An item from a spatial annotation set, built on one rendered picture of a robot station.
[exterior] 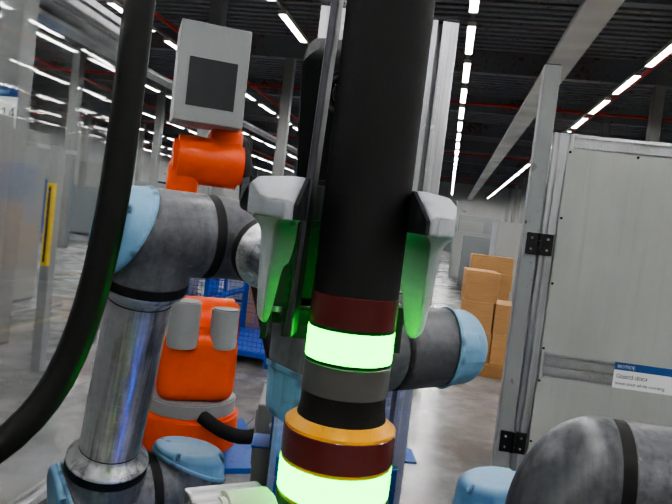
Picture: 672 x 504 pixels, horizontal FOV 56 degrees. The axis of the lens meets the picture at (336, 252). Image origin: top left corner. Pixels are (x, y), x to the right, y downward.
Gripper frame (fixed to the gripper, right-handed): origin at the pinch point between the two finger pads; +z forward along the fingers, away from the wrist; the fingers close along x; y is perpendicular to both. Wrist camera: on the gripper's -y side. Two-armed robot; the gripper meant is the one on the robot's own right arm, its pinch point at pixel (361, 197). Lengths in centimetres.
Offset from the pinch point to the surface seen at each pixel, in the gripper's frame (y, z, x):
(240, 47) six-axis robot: -99, -391, 57
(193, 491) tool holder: 11.3, -0.3, 4.8
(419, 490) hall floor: 167, -370, -89
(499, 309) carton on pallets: 87, -720, -237
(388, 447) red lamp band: 9.0, -0.4, -2.1
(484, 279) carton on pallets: 54, -725, -215
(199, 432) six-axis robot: 146, -377, 54
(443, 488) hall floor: 167, -377, -105
